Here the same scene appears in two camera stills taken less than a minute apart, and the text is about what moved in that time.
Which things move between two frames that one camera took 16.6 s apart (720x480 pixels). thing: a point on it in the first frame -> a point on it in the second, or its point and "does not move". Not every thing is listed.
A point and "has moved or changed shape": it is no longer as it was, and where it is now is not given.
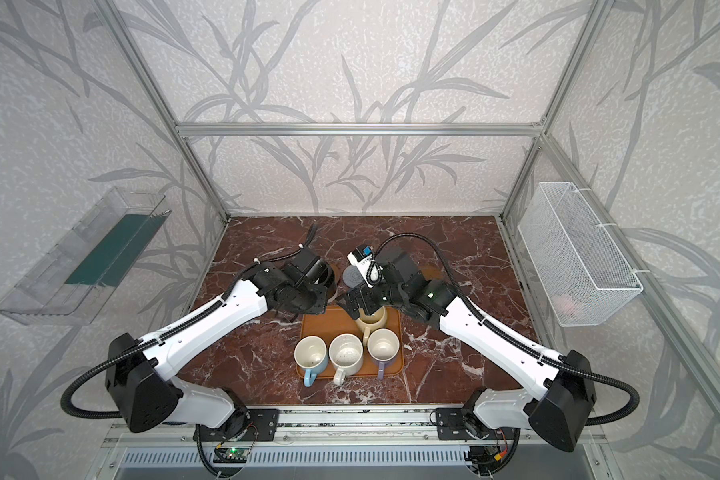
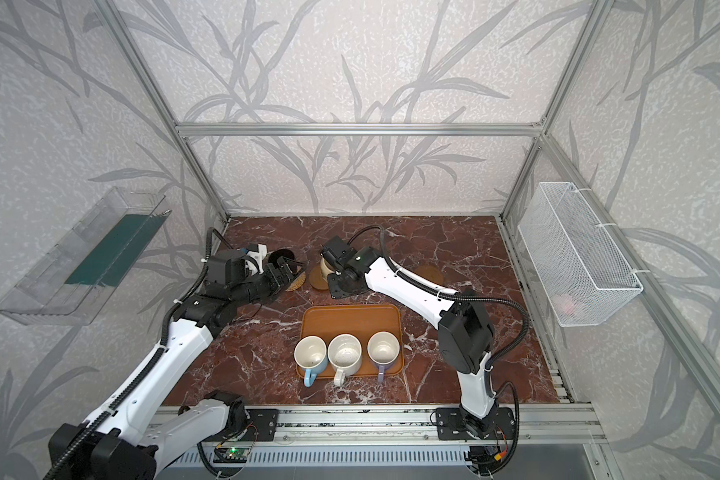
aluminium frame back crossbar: (357, 129) does not move
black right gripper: (356, 301) -> (333, 258)
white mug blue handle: (311, 354) does not move
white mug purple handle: (383, 346) does not move
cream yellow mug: (370, 322) has moved or changed shape
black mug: (328, 278) has moved or changed shape
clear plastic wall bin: (68, 286) does not move
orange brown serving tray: (334, 322) does not move
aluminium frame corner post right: (593, 23) does not move
